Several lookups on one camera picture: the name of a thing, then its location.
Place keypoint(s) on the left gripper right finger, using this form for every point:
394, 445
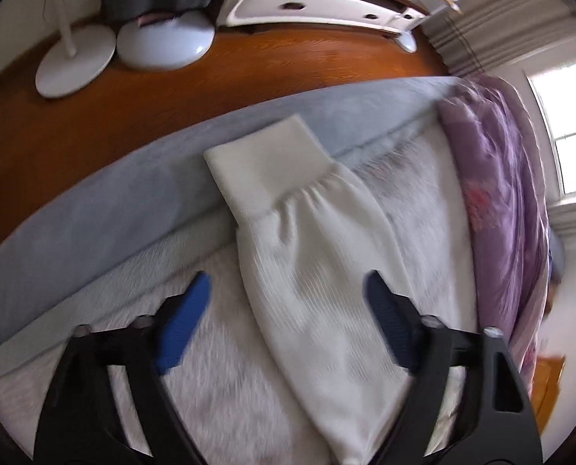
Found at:
495, 422

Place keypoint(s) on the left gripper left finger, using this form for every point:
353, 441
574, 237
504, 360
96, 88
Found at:
108, 403

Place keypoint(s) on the white knit sweater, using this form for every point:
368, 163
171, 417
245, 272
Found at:
308, 233

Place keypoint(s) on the wooden headboard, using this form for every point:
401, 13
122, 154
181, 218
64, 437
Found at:
546, 388

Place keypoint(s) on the white bed sheet mattress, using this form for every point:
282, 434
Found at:
228, 389

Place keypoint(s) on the grey zip hoodie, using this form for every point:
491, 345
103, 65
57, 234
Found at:
137, 200

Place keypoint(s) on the purple floral quilt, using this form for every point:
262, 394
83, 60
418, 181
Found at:
500, 171

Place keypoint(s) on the window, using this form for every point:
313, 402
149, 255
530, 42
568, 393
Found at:
555, 91

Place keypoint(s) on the white rack base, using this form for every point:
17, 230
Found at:
77, 59

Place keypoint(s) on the white fan base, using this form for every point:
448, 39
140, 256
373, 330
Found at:
165, 45

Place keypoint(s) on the grey striped left curtain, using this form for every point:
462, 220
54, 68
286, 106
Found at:
489, 33

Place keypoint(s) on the white tv cabinet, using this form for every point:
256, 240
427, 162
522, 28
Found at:
348, 13

